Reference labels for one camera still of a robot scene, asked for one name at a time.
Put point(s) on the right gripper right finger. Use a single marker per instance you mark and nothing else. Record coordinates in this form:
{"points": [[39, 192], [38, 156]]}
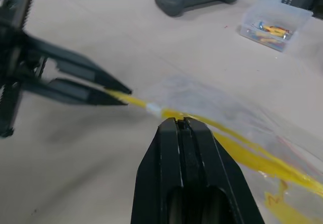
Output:
{"points": [[217, 183]]}

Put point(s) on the orange snack packet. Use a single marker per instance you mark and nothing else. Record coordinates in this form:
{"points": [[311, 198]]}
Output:
{"points": [[273, 29]]}

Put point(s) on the clear yellow-zip plastic bag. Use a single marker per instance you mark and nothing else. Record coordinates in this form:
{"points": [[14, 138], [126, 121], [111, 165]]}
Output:
{"points": [[227, 123]]}

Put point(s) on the clear plastic container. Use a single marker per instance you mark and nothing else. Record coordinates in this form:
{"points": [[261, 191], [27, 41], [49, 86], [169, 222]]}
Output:
{"points": [[277, 17]]}

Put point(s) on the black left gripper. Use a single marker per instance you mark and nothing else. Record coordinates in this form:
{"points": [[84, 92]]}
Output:
{"points": [[12, 57]]}

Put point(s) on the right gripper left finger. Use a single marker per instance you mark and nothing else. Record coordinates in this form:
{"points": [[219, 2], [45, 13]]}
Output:
{"points": [[159, 173]]}

